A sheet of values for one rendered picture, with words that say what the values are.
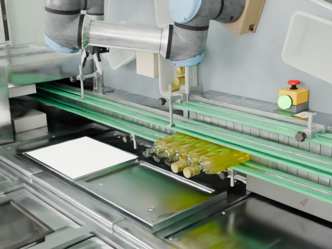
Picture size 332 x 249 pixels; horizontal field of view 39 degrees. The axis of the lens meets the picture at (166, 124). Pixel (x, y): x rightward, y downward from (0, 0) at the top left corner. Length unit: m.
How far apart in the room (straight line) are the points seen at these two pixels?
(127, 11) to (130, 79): 0.32
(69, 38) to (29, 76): 0.85
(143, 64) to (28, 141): 0.72
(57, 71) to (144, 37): 0.97
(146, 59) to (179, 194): 0.69
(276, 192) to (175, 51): 0.59
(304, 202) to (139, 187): 0.57
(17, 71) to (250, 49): 1.15
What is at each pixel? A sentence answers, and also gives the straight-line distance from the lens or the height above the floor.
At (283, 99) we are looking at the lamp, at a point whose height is 0.85.
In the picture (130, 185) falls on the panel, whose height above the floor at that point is 1.18.
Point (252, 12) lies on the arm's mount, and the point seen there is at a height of 0.80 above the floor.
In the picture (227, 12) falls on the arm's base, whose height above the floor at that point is 0.90.
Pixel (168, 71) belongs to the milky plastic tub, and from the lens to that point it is 2.02.
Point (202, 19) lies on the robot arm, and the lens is 1.55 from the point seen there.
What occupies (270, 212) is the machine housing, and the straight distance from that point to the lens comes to 1.63.
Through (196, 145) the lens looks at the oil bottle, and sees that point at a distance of 1.66.
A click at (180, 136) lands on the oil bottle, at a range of 1.75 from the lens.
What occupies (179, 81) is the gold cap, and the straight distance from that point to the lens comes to 1.96.
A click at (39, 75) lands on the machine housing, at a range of 2.42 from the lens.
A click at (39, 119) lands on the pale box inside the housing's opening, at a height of 1.04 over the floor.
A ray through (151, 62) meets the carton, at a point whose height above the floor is 0.83.
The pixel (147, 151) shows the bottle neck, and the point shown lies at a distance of 1.67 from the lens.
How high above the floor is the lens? 2.11
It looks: 39 degrees down
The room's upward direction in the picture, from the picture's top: 106 degrees counter-clockwise
